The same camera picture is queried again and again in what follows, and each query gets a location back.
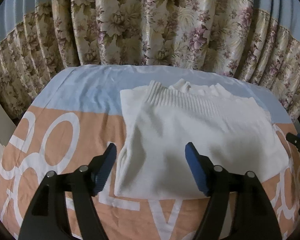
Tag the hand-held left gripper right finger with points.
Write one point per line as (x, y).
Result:
(195, 167)

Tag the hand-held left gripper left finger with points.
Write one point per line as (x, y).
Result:
(105, 170)

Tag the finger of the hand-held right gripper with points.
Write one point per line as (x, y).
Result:
(293, 138)

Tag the white knit sweater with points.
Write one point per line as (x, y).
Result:
(190, 130)

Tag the printed peach and blue blanket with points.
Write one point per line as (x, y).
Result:
(65, 130)

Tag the floral and blue curtain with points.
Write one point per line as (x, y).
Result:
(150, 25)

